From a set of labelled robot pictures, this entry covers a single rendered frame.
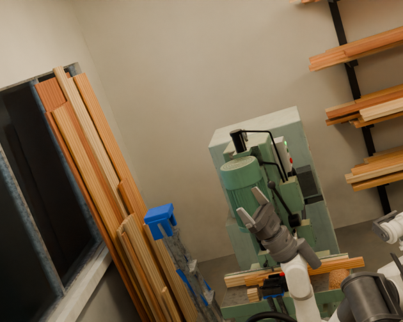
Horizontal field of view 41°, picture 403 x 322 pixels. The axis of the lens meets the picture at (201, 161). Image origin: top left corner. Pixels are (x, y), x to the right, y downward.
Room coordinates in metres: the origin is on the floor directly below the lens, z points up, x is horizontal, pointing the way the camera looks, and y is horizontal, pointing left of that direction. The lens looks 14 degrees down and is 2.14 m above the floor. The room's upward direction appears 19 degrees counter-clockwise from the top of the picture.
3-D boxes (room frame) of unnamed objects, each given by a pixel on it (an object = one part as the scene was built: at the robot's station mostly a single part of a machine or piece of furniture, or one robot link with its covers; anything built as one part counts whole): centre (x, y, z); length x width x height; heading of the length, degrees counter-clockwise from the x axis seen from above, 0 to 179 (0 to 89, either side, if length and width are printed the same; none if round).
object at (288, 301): (2.11, -0.13, 0.91); 0.15 x 0.14 x 0.09; 71
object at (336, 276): (2.12, -0.40, 0.92); 0.14 x 0.09 x 0.04; 161
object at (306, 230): (2.43, -0.36, 1.02); 0.09 x 0.07 x 0.12; 71
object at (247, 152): (2.44, -0.19, 1.53); 0.08 x 0.08 x 0.17; 71
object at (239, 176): (2.30, -0.15, 1.35); 0.18 x 0.18 x 0.31
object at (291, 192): (2.46, -0.36, 1.22); 0.09 x 0.08 x 0.15; 161
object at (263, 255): (2.32, -0.16, 1.03); 0.14 x 0.07 x 0.09; 161
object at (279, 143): (2.56, -0.39, 1.40); 0.10 x 0.06 x 0.16; 161
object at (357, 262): (2.26, -0.27, 0.92); 0.56 x 0.02 x 0.04; 71
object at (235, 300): (2.19, -0.16, 0.87); 0.61 x 0.30 x 0.06; 71
